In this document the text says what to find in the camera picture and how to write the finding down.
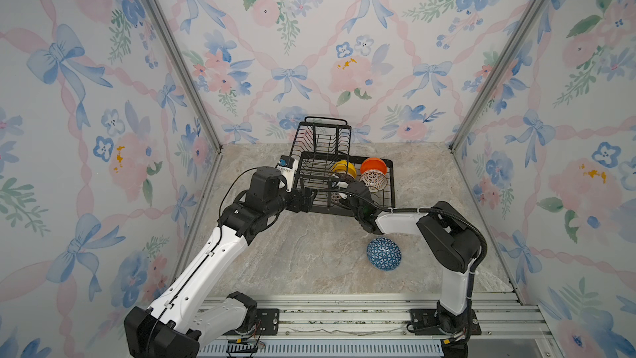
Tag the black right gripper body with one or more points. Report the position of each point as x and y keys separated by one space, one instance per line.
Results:
x=354 y=185

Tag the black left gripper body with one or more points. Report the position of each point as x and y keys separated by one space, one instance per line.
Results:
x=291 y=200

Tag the white brown lattice bowl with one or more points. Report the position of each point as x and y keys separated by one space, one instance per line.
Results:
x=374 y=180

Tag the blue triangle pattern bowl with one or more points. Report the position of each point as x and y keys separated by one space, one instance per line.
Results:
x=384 y=254

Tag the orange plastic bowl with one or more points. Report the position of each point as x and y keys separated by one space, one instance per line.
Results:
x=374 y=164

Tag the yellow plastic bowl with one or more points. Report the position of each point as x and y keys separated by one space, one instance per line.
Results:
x=346 y=168

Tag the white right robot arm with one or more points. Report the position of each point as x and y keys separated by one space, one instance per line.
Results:
x=457 y=245

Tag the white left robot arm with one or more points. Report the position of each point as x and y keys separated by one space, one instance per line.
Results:
x=208 y=268

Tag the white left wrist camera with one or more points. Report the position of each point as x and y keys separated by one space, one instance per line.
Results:
x=288 y=166

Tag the black wire dish rack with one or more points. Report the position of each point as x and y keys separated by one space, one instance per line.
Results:
x=319 y=143

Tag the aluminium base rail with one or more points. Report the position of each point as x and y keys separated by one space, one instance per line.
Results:
x=341 y=325

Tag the aluminium left corner post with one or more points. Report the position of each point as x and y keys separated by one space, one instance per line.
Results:
x=174 y=55

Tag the aluminium corner post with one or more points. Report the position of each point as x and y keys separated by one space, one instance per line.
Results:
x=529 y=17
x=174 y=55

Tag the aluminium right corner post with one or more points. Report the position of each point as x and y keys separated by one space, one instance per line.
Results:
x=529 y=17

